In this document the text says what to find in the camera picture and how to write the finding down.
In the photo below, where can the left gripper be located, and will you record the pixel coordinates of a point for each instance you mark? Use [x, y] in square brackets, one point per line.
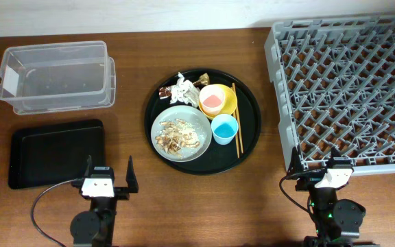
[123, 194]

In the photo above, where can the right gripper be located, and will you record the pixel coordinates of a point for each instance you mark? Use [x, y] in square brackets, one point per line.
[304, 186]

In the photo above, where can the blue cup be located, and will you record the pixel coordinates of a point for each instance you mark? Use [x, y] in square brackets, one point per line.
[224, 128]

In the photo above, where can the brown candy wrapper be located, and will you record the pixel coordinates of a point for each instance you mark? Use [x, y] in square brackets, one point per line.
[164, 92]

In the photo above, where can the yellow bowl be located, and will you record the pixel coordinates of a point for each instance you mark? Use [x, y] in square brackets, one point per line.
[229, 102]

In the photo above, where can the white tissue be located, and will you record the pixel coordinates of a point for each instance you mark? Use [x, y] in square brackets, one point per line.
[184, 91]

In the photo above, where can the pink cup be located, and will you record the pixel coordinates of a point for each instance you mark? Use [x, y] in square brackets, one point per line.
[212, 99]

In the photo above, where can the gold candy wrapper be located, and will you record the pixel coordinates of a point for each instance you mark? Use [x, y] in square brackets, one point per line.
[203, 80]

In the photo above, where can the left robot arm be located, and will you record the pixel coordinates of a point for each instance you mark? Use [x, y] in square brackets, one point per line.
[95, 227]

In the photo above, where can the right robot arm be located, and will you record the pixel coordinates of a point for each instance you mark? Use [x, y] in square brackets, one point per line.
[337, 222]

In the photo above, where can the grey dishwasher rack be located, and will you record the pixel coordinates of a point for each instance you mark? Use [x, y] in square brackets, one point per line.
[335, 89]

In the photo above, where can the black rectangular tray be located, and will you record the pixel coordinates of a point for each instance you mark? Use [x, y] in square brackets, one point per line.
[47, 155]

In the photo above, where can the food scraps on plate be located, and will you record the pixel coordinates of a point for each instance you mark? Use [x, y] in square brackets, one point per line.
[175, 136]

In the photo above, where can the wooden chopstick left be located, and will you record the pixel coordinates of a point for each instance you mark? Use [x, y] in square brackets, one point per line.
[234, 114]

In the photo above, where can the wooden chopstick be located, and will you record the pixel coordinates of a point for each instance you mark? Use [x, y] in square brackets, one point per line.
[234, 114]
[239, 134]

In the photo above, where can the round black serving tray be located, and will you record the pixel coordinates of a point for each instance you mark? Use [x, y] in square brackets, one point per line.
[217, 158]

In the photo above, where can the grey plate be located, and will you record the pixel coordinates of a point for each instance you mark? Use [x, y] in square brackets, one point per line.
[196, 118]

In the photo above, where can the clear plastic bin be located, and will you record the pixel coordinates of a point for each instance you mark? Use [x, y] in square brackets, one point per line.
[57, 77]

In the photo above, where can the wooden chopstick right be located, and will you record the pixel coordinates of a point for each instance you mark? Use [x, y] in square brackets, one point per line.
[239, 134]

